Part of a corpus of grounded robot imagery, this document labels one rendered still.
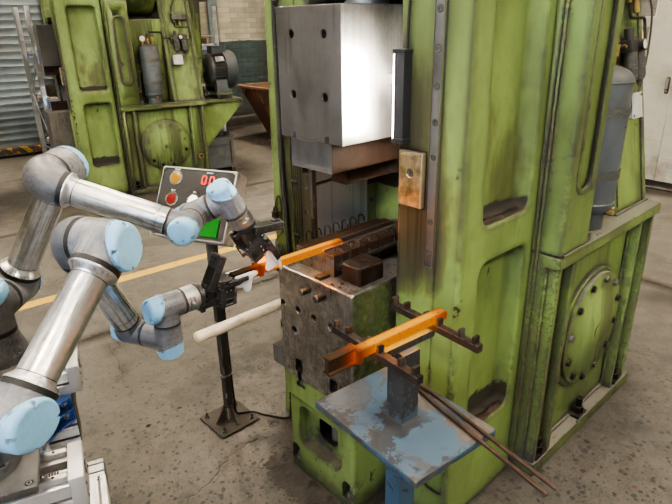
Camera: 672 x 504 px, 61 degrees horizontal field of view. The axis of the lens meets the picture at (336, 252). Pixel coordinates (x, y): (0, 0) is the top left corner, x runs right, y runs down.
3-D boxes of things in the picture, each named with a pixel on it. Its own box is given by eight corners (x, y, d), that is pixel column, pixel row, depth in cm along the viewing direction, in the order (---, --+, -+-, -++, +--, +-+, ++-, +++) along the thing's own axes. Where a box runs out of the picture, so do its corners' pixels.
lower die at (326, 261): (334, 277, 192) (333, 254, 189) (296, 261, 205) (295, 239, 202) (414, 245, 218) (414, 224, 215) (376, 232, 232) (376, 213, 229)
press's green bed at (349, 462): (353, 514, 213) (352, 412, 195) (291, 463, 238) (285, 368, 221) (443, 444, 247) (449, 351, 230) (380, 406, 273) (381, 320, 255)
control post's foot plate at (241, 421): (222, 441, 252) (221, 424, 248) (197, 418, 267) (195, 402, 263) (262, 419, 265) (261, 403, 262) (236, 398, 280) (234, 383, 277)
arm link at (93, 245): (-11, 449, 119) (107, 233, 144) (44, 466, 114) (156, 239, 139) (-57, 434, 109) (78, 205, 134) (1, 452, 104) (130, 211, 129)
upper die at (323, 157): (332, 174, 179) (331, 144, 175) (292, 165, 192) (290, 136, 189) (417, 153, 205) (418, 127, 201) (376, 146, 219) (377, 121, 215)
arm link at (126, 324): (18, 235, 132) (112, 351, 167) (54, 240, 128) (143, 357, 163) (49, 201, 139) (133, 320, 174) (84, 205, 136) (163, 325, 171)
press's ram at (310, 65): (362, 150, 166) (362, 1, 151) (281, 135, 192) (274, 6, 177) (449, 131, 192) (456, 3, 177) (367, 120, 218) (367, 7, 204)
